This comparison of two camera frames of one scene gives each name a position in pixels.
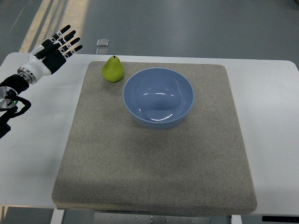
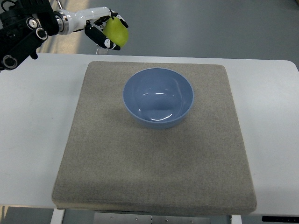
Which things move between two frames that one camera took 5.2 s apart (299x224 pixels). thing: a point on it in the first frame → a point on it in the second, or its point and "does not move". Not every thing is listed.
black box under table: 281,219 does not move
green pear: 113,70 → 116,31
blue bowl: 158,98 does not move
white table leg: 57,216 does not move
